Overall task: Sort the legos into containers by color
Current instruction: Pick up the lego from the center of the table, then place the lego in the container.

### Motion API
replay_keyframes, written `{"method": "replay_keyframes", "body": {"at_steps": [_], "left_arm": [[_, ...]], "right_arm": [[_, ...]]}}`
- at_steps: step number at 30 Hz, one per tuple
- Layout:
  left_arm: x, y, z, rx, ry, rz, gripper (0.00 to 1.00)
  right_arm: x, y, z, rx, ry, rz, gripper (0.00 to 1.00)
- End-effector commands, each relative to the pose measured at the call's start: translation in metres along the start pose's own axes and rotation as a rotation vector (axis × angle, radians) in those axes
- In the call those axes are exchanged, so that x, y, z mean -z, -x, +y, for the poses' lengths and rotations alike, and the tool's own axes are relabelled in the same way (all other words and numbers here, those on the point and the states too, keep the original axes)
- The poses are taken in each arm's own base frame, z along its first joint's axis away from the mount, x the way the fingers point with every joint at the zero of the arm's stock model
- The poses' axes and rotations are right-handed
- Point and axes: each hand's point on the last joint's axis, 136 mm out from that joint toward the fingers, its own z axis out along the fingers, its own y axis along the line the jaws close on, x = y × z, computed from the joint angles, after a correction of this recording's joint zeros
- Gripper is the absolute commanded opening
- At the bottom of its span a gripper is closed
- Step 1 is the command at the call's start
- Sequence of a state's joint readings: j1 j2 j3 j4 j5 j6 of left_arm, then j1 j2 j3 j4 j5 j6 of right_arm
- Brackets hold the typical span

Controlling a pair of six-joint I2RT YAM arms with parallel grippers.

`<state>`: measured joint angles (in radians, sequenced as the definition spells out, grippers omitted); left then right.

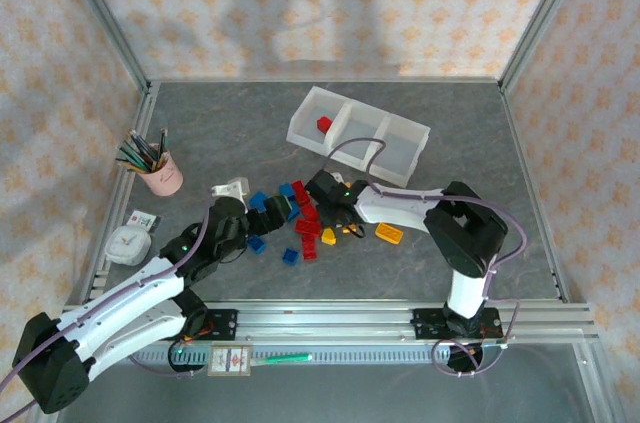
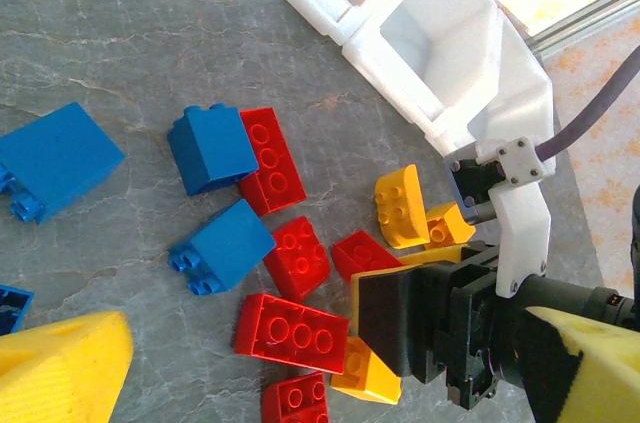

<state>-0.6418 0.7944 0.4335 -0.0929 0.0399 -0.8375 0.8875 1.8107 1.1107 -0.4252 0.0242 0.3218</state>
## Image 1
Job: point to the yellow sloped lego brick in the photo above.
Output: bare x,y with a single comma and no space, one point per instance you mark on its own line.
328,236

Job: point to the red lego brick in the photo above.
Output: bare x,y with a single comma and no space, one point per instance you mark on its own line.
309,245
324,124
306,227
299,191
308,212

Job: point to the yellow lego plate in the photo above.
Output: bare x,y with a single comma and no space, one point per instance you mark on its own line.
389,233

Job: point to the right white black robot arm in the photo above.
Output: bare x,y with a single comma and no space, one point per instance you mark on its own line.
400,205

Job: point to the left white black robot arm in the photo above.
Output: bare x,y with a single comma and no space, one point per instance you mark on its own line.
125,298

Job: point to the pink pencil cup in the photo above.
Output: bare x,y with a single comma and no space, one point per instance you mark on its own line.
165,180

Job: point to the small red white card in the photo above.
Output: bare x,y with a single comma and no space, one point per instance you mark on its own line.
145,221

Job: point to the white alarm clock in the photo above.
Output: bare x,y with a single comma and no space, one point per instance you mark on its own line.
127,245

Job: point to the colored pencil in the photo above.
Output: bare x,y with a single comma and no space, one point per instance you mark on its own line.
140,145
129,164
162,145
132,155

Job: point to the framed label card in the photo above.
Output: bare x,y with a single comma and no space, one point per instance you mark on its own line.
229,360

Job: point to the green pen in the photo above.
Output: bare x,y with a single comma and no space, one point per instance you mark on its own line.
282,358

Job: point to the aluminium mounting rail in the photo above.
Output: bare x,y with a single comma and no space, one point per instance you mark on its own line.
325,320

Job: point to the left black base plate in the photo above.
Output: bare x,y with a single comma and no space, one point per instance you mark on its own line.
222,325

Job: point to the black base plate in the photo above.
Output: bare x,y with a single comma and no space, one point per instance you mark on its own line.
427,323
222,325

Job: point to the aluminium side rail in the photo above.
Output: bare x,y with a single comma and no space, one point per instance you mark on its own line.
130,173
535,193

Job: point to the aluminium back rail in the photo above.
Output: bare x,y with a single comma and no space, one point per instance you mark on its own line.
325,80

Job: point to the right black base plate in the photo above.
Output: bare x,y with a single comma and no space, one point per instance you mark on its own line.
427,323

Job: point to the aluminium frame post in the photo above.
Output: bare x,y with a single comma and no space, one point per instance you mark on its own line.
545,13
105,18

